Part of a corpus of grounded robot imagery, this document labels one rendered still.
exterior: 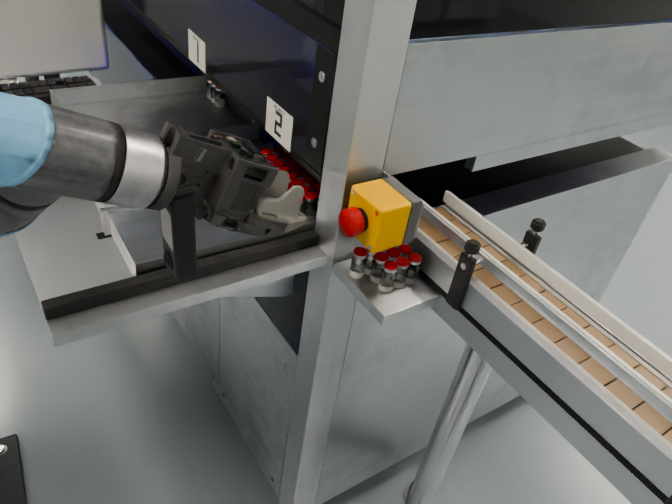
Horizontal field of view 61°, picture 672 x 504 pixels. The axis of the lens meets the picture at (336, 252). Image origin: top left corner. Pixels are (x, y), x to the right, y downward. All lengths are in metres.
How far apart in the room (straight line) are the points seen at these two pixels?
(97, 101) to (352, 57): 0.72
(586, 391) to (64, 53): 1.43
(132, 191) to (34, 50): 1.15
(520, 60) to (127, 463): 1.35
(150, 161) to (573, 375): 0.53
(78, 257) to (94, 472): 0.91
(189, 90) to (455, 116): 0.71
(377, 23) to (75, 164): 0.39
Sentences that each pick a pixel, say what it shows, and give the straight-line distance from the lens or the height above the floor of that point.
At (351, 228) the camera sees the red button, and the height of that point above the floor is 1.00.
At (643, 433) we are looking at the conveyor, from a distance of 0.74.
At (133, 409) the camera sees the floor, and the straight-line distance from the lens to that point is 1.81.
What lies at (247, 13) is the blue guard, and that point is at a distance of 1.01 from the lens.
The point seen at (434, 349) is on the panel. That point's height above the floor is 0.53.
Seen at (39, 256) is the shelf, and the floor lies 0.88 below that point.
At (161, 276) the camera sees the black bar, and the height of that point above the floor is 0.90.
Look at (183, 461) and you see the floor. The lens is 1.70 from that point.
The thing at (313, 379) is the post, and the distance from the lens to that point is 1.09.
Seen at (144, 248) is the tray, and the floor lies 0.88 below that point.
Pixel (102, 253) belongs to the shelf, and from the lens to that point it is 0.90.
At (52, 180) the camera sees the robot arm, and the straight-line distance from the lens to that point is 0.54.
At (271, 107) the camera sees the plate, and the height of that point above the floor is 1.04.
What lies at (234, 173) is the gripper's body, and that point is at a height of 1.13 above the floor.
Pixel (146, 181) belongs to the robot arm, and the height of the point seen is 1.14.
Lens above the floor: 1.43
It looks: 37 degrees down
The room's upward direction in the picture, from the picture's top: 9 degrees clockwise
